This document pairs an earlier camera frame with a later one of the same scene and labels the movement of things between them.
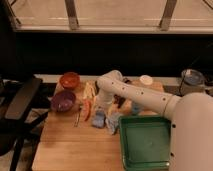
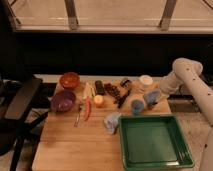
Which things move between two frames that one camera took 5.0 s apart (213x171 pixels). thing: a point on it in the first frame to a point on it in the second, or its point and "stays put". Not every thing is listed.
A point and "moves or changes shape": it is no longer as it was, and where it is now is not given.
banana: [89, 91] stays put
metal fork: [76, 124] stays put
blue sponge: [98, 119] moves or changes shape
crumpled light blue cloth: [112, 120] stays put
